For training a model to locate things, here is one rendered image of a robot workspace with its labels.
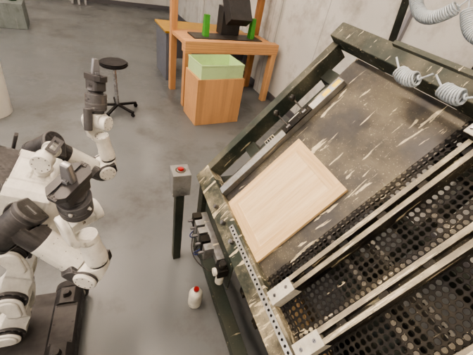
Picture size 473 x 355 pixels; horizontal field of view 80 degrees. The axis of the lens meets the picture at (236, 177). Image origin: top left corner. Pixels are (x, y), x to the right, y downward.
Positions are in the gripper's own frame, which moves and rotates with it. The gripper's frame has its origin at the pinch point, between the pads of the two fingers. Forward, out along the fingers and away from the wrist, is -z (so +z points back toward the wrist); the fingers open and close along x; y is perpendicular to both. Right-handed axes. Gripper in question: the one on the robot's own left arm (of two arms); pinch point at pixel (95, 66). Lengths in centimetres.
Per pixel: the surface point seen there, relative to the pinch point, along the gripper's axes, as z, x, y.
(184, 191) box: 74, 1, -57
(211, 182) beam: 64, 15, -67
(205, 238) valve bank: 86, 36, -44
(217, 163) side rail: 53, 10, -77
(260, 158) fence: 39, 42, -76
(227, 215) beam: 71, 42, -54
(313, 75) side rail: -11, 47, -111
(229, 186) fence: 60, 30, -66
